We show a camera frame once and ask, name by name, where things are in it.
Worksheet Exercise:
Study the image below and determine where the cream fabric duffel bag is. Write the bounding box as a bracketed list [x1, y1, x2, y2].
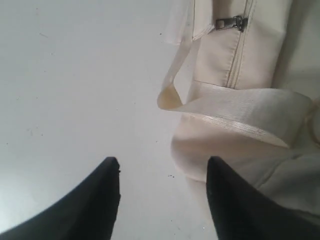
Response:
[157, 0, 320, 231]

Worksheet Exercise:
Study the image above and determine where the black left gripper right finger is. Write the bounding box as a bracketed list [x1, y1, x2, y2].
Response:
[206, 156, 320, 240]

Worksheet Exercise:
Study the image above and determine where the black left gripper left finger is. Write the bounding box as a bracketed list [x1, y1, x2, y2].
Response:
[0, 157, 121, 240]

